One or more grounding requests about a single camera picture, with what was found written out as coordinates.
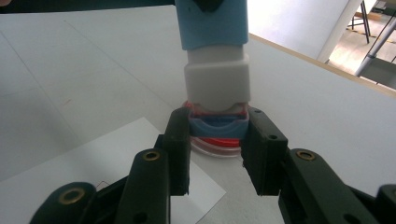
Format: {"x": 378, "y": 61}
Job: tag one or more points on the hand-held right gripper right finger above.
{"x": 264, "y": 155}

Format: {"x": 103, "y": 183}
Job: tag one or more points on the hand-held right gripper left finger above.
{"x": 179, "y": 149}

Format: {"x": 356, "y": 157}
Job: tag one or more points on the red round ink pad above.
{"x": 218, "y": 142}

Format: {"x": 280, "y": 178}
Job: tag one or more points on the blue stamp cap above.
{"x": 218, "y": 130}

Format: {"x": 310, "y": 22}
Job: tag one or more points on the blue and white stamp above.
{"x": 218, "y": 77}

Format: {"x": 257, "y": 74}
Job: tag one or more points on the white paper sheet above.
{"x": 93, "y": 161}

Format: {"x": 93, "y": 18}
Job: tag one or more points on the metal desk frame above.
{"x": 378, "y": 68}

